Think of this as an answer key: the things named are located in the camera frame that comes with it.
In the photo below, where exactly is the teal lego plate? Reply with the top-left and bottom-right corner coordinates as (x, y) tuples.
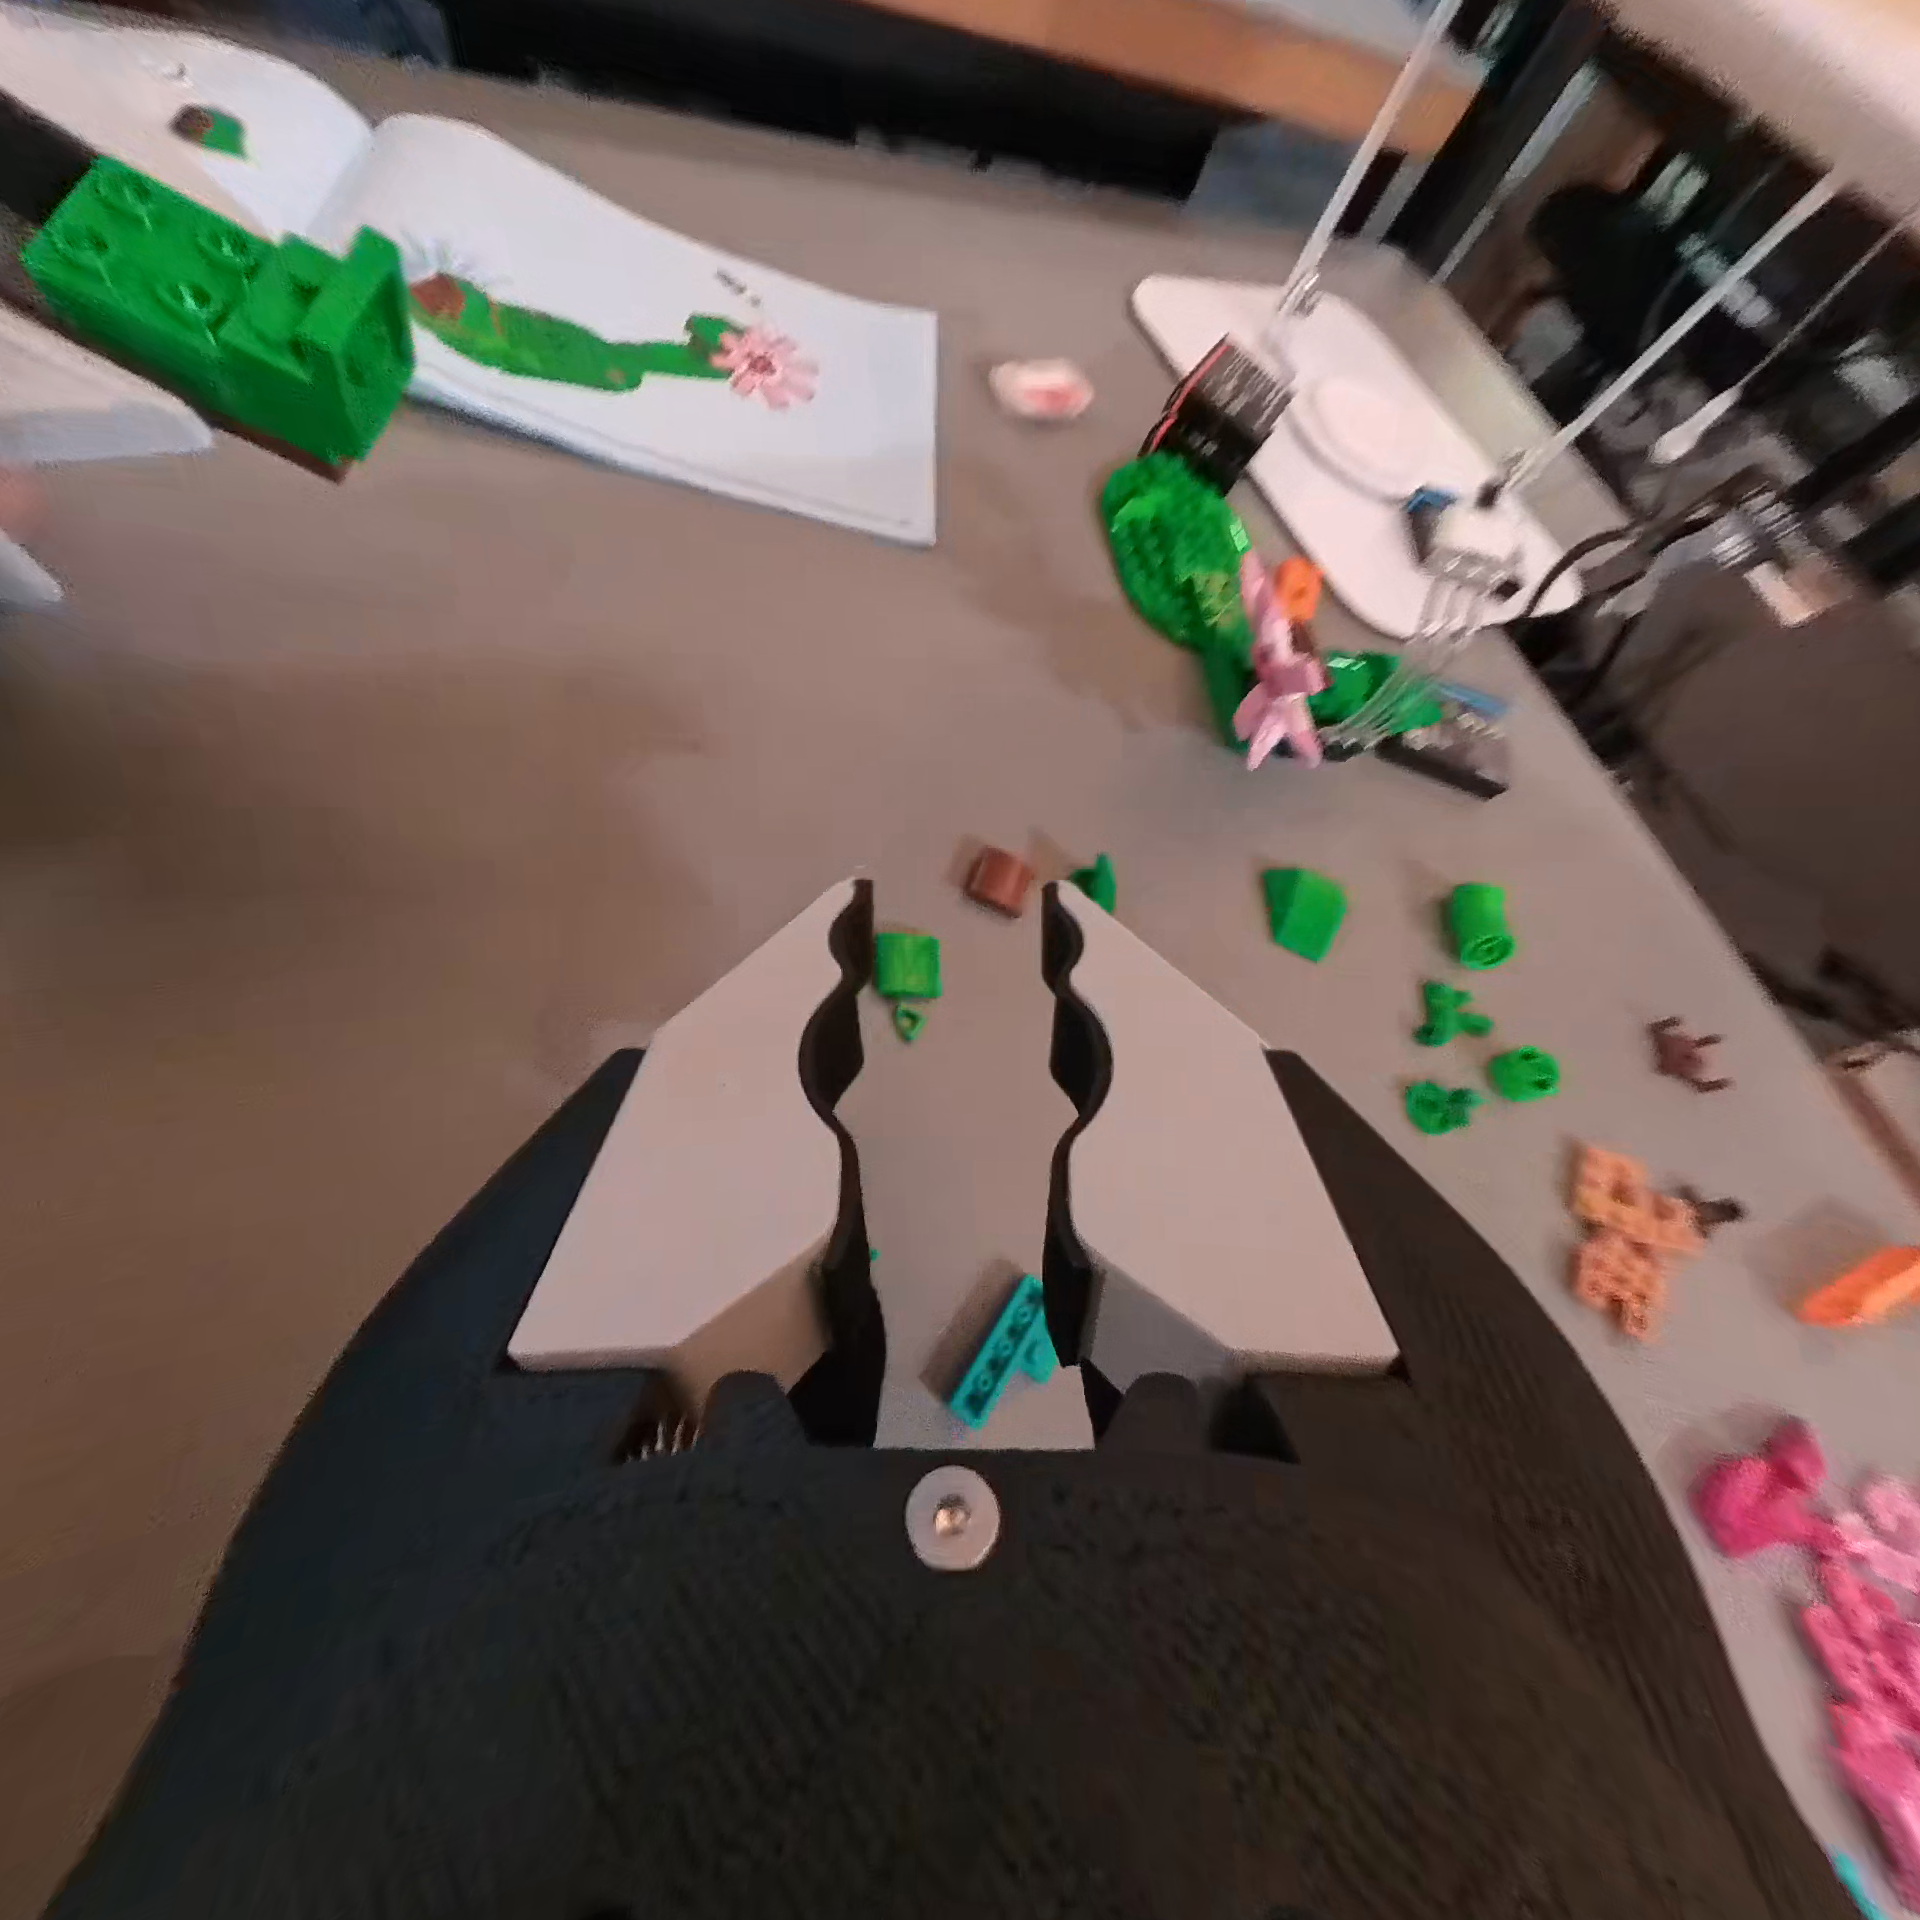
(947, 1275), (1054, 1426)

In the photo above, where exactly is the black box red trim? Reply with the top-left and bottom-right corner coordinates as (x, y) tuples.
(1144, 336), (1296, 493)

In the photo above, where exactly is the wooden top white stand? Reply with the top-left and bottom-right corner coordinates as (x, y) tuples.
(1133, 0), (1920, 640)

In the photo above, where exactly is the pile of pink lego pieces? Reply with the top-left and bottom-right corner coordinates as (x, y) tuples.
(1693, 1416), (1920, 1848)

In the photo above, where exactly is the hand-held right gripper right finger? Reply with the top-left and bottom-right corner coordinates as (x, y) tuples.
(1040, 879), (1408, 1431)

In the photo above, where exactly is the orange lego piece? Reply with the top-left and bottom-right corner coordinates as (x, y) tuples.
(1798, 1245), (1920, 1329)

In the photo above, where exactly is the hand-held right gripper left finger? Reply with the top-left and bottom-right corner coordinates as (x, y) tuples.
(509, 872), (894, 1443)

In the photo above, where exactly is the lego instruction booklet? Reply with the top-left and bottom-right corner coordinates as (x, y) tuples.
(0, 11), (943, 549)

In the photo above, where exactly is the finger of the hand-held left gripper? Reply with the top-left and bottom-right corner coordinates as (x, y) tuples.
(0, 305), (215, 462)
(0, 89), (102, 248)

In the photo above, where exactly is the green brown lego assembly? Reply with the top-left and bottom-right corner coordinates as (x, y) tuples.
(23, 152), (416, 485)

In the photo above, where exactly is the cluster of peach lego pieces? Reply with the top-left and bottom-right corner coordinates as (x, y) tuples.
(1568, 1143), (1745, 1339)

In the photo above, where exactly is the small clear pink case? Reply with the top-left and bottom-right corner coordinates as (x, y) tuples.
(987, 353), (1098, 426)

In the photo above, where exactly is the green lego cactus pink flower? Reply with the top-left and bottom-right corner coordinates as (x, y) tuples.
(1099, 449), (1480, 774)

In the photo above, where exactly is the green lego slope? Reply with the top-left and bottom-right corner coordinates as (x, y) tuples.
(1258, 864), (1352, 962)

